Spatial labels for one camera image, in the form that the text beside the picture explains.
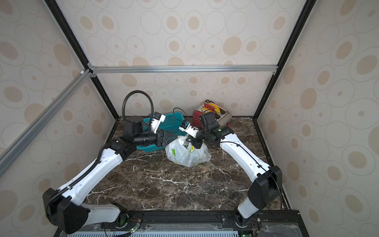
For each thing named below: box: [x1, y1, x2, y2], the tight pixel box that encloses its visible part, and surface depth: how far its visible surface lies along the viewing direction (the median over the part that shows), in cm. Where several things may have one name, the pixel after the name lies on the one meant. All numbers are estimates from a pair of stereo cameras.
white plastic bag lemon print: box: [165, 135, 212, 167], surface depth 76 cm
